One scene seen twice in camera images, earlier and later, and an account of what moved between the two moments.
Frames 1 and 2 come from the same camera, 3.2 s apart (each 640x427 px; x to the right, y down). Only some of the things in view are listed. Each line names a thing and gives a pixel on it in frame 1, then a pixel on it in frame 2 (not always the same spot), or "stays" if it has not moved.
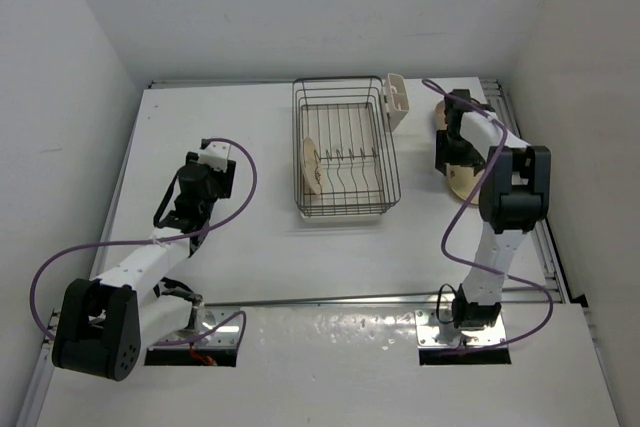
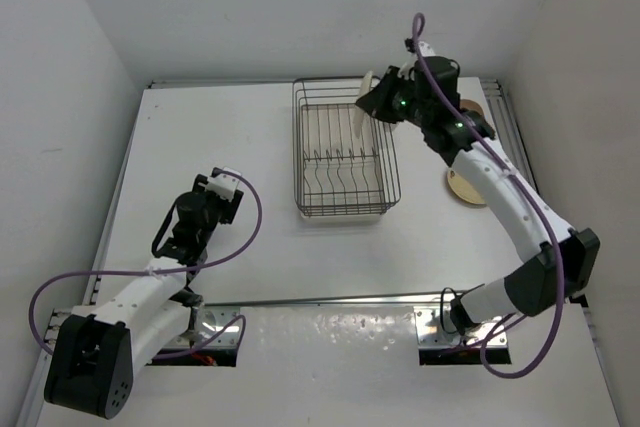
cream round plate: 312,166 -> 360,115
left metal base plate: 213,326 stays
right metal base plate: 436,329 stays
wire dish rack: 344,160 stays
